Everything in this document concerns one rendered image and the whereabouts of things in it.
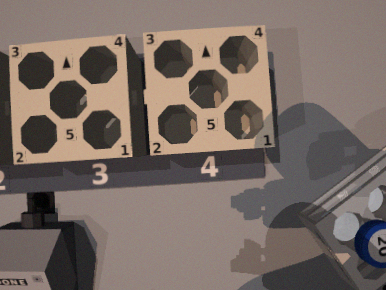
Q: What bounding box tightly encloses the grey tube rack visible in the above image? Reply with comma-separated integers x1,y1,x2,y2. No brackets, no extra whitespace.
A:
297,146,386,290

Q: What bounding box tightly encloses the grey bench mat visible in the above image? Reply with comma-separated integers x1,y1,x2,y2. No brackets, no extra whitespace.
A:
0,0,386,290

